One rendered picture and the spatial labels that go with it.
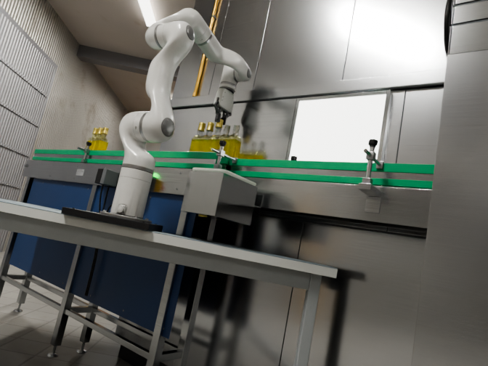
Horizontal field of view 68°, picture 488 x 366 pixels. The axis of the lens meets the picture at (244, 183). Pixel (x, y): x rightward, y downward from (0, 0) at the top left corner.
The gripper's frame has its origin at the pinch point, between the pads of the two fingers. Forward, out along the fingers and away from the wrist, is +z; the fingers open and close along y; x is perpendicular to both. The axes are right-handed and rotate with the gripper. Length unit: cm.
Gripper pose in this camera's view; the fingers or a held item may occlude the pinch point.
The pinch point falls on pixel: (220, 119)
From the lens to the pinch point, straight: 185.8
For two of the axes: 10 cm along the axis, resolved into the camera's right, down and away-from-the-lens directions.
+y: -5.7, -2.5, -7.9
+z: -1.9, 9.7, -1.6
